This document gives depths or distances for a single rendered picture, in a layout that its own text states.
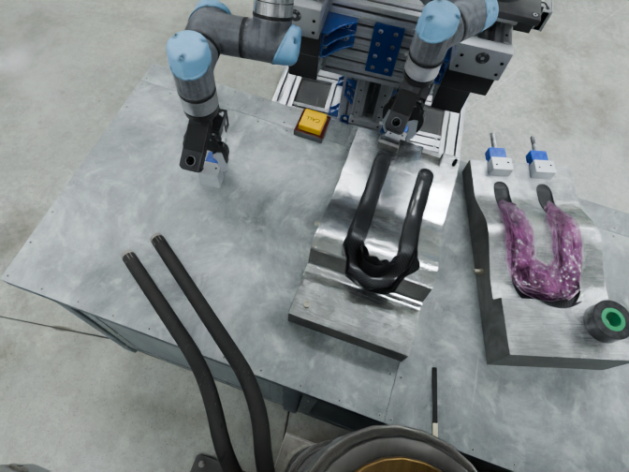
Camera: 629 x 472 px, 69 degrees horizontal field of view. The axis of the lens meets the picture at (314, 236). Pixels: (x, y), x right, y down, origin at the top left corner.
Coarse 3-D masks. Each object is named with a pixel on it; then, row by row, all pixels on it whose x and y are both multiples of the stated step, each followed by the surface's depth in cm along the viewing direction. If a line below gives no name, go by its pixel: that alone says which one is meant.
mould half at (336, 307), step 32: (352, 160) 109; (416, 160) 109; (448, 160) 110; (352, 192) 105; (384, 192) 106; (448, 192) 106; (320, 224) 95; (384, 224) 100; (320, 256) 95; (384, 256) 93; (320, 288) 97; (352, 288) 97; (416, 288) 93; (288, 320) 99; (320, 320) 94; (352, 320) 94; (384, 320) 95; (416, 320) 95; (384, 352) 95
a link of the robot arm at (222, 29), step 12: (204, 0) 87; (216, 0) 87; (192, 12) 87; (204, 12) 85; (216, 12) 86; (228, 12) 89; (192, 24) 84; (204, 24) 84; (216, 24) 85; (228, 24) 85; (240, 24) 85; (204, 36) 83; (216, 36) 85; (228, 36) 85; (216, 48) 85; (228, 48) 86
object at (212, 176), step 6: (222, 138) 116; (210, 156) 112; (204, 162) 110; (210, 162) 110; (216, 162) 111; (204, 168) 109; (210, 168) 109; (216, 168) 109; (198, 174) 109; (204, 174) 108; (210, 174) 108; (216, 174) 108; (222, 174) 112; (204, 180) 111; (210, 180) 110; (216, 180) 110; (222, 180) 113; (216, 186) 112
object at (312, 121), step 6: (306, 114) 120; (312, 114) 120; (318, 114) 120; (324, 114) 120; (300, 120) 119; (306, 120) 119; (312, 120) 119; (318, 120) 120; (324, 120) 120; (300, 126) 119; (306, 126) 118; (312, 126) 118; (318, 126) 119; (312, 132) 120; (318, 132) 119
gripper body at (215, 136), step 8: (184, 112) 92; (216, 112) 93; (224, 112) 100; (192, 120) 92; (200, 120) 92; (208, 120) 93; (216, 120) 99; (224, 120) 100; (216, 128) 98; (216, 136) 98; (216, 144) 99
